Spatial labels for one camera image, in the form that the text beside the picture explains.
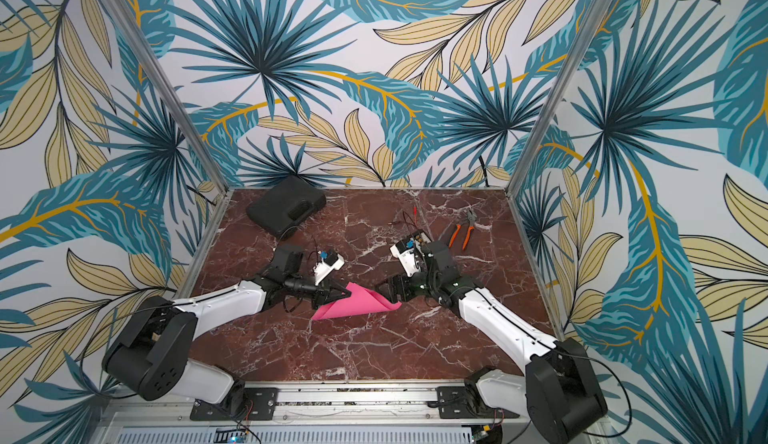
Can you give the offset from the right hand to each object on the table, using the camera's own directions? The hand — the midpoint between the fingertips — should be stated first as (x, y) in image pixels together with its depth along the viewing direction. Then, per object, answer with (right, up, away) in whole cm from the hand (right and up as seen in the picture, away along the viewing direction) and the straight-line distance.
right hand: (387, 282), depth 81 cm
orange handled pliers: (+31, +17, +29) cm, 46 cm away
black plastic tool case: (-35, +21, +25) cm, 48 cm away
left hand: (-11, -4, 0) cm, 12 cm away
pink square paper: (-7, -5, 0) cm, 9 cm away
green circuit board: (-38, -35, -9) cm, 53 cm away
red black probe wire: (+8, +17, +30) cm, 36 cm away
